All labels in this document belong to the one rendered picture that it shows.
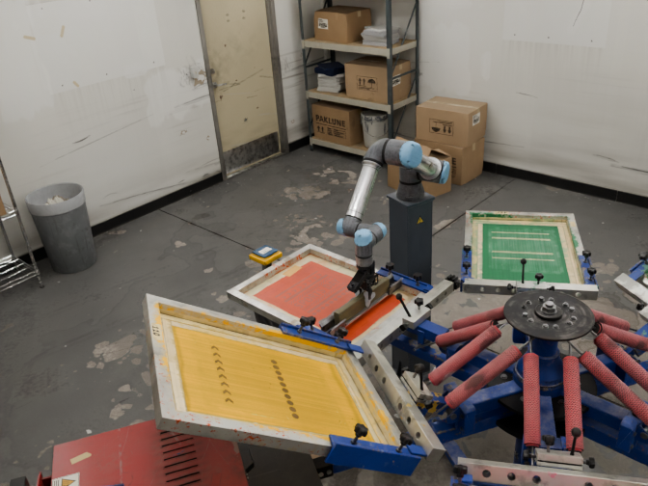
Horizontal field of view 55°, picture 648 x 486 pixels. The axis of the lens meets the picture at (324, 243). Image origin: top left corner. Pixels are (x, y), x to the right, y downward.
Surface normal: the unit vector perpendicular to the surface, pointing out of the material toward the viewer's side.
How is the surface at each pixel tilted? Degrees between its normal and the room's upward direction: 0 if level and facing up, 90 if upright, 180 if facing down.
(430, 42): 90
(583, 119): 90
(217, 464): 0
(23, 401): 0
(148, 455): 0
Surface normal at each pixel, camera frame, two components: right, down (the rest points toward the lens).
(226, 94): 0.74, 0.28
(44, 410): -0.07, -0.88
